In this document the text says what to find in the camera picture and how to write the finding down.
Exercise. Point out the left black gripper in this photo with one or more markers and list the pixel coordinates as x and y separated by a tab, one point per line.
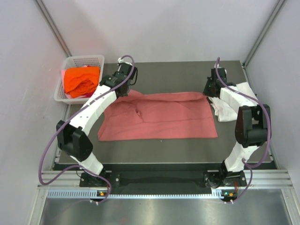
123	95

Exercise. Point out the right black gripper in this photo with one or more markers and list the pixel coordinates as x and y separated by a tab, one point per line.
206	91

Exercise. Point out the salmon pink t shirt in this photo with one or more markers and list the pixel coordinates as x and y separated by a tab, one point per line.
158	116

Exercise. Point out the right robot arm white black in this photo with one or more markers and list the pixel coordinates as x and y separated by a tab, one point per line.
251	131

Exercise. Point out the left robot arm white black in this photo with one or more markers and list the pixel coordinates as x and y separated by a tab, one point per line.
73	136

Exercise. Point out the folded white t shirt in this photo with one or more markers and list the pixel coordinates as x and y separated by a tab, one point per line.
227	105

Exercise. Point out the magenta shirt in basket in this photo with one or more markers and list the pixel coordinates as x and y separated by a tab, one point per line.
87	95

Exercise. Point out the orange t shirt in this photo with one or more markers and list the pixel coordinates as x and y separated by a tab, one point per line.
80	81

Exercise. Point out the light pink shirt in basket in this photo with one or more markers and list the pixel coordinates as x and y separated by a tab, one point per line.
62	74

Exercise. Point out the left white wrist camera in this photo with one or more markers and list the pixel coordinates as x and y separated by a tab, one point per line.
122	61

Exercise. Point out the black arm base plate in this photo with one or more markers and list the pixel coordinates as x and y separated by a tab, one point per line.
190	179

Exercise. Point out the grey slotted cable duct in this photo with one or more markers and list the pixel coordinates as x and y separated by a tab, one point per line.
98	194

